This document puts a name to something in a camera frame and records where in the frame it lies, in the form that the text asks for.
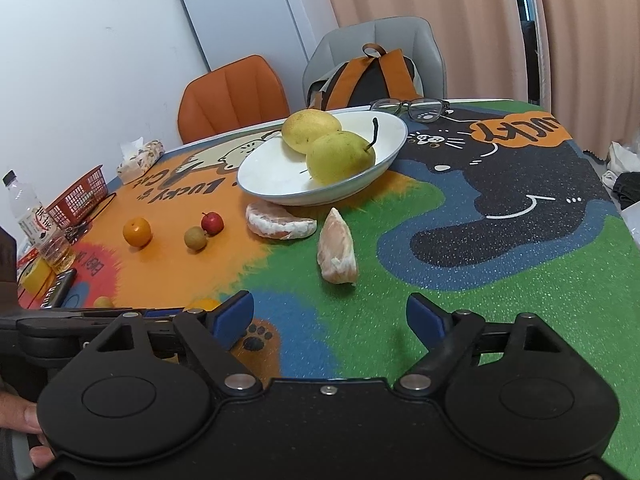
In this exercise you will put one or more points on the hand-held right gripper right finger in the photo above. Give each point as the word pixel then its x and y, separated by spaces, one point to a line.
pixel 425 320

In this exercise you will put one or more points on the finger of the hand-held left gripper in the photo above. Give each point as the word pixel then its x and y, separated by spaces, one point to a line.
pixel 55 327

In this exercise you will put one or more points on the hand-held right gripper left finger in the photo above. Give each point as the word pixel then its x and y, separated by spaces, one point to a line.
pixel 235 317

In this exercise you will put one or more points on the small red apple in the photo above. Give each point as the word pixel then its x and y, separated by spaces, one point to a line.
pixel 212 223

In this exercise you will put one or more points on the wide peeled pomelo segment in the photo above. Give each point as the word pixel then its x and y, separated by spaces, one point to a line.
pixel 275 222

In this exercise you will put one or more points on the narrow peeled pomelo segment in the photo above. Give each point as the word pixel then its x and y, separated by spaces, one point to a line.
pixel 337 250

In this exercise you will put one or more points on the small orange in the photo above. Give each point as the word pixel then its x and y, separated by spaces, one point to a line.
pixel 136 232

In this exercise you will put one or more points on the white oval bowl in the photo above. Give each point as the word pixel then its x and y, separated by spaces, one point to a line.
pixel 280 180

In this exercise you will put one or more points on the person's left hand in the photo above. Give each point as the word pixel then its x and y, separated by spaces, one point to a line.
pixel 20 415

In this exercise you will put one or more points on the yellow tape roll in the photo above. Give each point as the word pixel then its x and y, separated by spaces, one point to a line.
pixel 34 276

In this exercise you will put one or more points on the black smartphone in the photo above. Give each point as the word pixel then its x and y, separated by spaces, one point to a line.
pixel 59 287

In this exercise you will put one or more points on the printed cat table mat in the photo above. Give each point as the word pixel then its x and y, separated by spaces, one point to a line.
pixel 450 285

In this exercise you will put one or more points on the small yellow fruit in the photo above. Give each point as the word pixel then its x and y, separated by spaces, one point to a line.
pixel 103 302

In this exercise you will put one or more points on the clear plastic bottle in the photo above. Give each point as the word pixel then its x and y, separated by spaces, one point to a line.
pixel 30 215

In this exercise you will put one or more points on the small brown round fruit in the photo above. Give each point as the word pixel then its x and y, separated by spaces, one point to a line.
pixel 195 238

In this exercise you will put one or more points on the patterned tissue pack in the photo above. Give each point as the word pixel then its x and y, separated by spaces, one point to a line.
pixel 140 160

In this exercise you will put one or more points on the yellow pear with stem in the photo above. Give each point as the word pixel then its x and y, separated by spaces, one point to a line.
pixel 340 160

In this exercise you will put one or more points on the black-framed glasses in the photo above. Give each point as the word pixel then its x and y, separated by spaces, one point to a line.
pixel 425 109

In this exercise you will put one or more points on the orange chair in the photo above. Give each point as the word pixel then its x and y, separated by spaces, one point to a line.
pixel 230 100

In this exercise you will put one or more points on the dark cloth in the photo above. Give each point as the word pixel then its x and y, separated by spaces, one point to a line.
pixel 629 187

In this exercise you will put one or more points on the orange and black backpack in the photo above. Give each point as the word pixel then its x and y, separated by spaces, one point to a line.
pixel 370 80

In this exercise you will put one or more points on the white plastic bag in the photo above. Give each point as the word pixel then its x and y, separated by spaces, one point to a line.
pixel 620 157

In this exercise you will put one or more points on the grey chair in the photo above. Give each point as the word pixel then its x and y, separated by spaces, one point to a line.
pixel 350 40

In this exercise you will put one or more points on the white fridge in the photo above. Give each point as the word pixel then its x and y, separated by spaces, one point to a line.
pixel 250 10

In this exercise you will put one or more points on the window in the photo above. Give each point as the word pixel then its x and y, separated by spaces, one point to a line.
pixel 525 25

